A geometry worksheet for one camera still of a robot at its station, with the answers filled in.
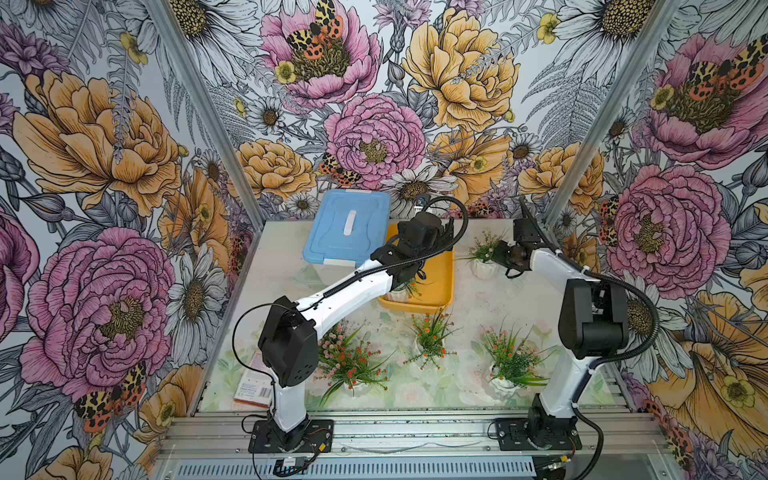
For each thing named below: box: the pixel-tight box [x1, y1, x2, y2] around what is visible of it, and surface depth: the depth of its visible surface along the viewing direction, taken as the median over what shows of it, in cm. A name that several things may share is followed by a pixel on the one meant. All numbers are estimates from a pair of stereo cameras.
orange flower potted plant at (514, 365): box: [479, 314, 557, 401], surface depth 76 cm
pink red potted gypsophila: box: [314, 322, 396, 407], surface depth 74 cm
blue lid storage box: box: [302, 189, 391, 284], surface depth 99 cm
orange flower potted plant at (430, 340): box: [404, 308, 464, 370], surface depth 81 cm
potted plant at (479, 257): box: [458, 228, 508, 279], surface depth 101 cm
